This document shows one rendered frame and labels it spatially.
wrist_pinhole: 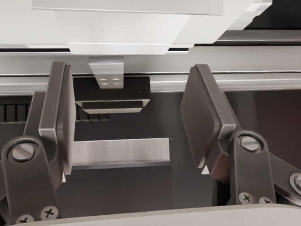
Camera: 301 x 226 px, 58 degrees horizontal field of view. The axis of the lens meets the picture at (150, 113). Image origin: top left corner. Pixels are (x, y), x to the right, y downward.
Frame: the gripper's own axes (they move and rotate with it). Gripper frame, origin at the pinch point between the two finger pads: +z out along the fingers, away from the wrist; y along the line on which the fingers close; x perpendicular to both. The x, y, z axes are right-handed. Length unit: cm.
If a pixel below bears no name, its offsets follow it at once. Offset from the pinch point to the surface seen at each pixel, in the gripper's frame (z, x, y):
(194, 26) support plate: 9.2, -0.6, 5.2
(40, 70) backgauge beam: 31.1, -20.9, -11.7
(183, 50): 13.2, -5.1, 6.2
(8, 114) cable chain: 36, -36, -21
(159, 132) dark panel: 39, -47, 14
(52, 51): 13.7, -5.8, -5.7
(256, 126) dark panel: 39, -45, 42
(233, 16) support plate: 8.1, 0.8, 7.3
